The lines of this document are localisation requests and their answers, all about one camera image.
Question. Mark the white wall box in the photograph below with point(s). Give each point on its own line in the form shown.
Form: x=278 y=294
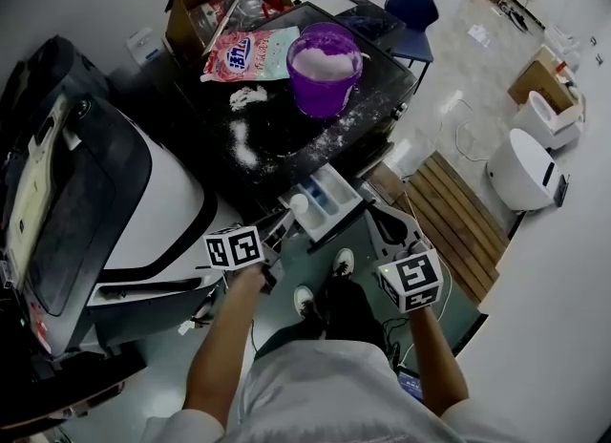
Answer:
x=143 y=47

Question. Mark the small detergent powder pile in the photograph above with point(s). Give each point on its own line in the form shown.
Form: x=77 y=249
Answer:
x=247 y=96

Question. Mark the black washing machine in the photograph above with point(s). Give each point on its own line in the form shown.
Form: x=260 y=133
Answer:
x=286 y=135

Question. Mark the wooden slat platform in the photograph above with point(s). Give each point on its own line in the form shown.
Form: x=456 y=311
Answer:
x=453 y=221

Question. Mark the white boxy appliance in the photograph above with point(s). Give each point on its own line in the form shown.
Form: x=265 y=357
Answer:
x=544 y=119

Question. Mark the person's white t-shirt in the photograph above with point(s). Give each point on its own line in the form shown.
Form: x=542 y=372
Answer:
x=329 y=398

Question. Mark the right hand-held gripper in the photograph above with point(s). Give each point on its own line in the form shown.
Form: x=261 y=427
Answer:
x=411 y=281

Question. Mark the blue chair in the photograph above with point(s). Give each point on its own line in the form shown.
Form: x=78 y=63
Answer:
x=413 y=16

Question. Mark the person's left forearm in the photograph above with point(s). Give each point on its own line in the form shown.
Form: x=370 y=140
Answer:
x=224 y=331

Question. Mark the large black and white appliance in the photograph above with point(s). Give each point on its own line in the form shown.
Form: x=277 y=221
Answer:
x=95 y=202

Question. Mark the brown cardboard box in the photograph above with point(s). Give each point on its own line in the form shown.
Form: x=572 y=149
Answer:
x=537 y=80

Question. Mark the purple plastic bucket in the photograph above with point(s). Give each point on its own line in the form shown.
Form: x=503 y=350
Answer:
x=320 y=95

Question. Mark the white paper sheet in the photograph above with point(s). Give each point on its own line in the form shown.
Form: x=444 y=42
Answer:
x=478 y=35

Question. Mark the white detergent powder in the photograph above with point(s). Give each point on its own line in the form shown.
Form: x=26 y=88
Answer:
x=324 y=63

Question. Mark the long detergent powder pile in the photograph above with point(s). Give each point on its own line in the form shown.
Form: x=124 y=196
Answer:
x=243 y=147

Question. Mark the white scoop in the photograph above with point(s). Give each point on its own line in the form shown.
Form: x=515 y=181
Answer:
x=299 y=202

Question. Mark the person's left shoe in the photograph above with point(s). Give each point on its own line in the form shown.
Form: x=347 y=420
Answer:
x=303 y=301

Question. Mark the smartphone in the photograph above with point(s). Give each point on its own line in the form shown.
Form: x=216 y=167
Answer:
x=410 y=386

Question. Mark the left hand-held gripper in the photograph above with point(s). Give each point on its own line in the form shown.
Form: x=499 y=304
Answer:
x=234 y=249

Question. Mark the white detergent drawer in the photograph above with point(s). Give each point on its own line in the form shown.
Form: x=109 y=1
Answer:
x=327 y=204

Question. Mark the open cardboard box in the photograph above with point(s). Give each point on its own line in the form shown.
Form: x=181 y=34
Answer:
x=191 y=11

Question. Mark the person's right forearm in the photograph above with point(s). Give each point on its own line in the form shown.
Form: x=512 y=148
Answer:
x=436 y=360

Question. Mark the round white appliance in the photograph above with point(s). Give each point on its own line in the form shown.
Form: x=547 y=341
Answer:
x=518 y=174

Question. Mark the person's right shoe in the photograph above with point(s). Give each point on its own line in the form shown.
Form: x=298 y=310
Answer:
x=343 y=262

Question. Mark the person's shoe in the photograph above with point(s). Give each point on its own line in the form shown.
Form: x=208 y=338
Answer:
x=343 y=262
x=303 y=301

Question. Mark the pink detergent bag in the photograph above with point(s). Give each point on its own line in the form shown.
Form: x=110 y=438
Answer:
x=248 y=54

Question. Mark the person's black trousers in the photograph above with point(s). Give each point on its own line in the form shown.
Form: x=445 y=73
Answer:
x=329 y=317

